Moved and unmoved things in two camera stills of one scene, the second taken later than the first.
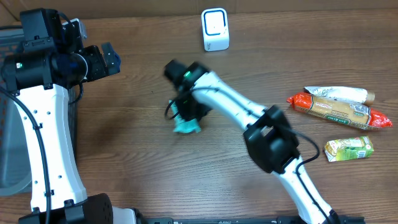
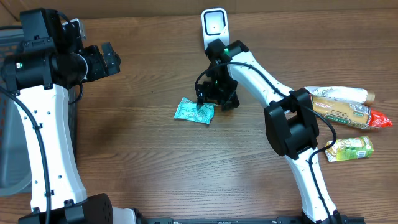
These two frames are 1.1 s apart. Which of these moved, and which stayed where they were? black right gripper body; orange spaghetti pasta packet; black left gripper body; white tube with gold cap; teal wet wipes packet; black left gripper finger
Moved: teal wet wipes packet; black right gripper body
Stayed: black left gripper body; black left gripper finger; orange spaghetti pasta packet; white tube with gold cap
